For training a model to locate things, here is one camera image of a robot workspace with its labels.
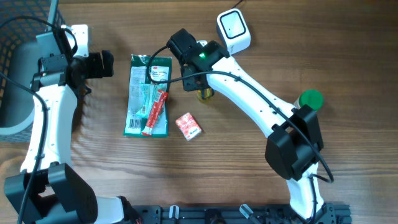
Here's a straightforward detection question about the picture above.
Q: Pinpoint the green white gloves packet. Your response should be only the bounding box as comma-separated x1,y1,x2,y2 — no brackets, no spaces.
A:
123,55,172,138

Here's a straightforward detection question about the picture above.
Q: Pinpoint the yellow liquid bottle silver cap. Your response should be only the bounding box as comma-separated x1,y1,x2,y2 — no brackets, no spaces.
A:
197,88,215,103

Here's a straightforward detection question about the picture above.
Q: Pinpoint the red sachet stick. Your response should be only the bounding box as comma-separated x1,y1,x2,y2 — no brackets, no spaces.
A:
141,90,168,136

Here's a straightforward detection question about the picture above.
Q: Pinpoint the green lid jar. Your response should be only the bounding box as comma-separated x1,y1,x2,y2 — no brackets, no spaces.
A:
294,90,324,111

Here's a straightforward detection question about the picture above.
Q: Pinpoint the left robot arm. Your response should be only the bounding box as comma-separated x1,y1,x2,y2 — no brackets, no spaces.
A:
4,50,142,223

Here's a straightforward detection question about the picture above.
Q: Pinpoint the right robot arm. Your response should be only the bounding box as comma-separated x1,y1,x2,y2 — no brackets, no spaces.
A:
166,29,324,223

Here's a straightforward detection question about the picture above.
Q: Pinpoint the white barcode scanner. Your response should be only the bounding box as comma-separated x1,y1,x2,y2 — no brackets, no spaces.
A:
216,8,251,55

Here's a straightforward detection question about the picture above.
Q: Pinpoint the grey plastic mesh basket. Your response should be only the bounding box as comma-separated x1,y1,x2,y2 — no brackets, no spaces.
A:
1,0,64,142

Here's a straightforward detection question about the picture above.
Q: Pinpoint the black right camera cable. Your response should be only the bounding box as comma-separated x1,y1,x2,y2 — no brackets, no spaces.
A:
146,45,335,224

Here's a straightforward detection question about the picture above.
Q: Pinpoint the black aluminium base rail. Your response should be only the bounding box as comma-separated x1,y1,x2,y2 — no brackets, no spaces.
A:
134,203,353,224

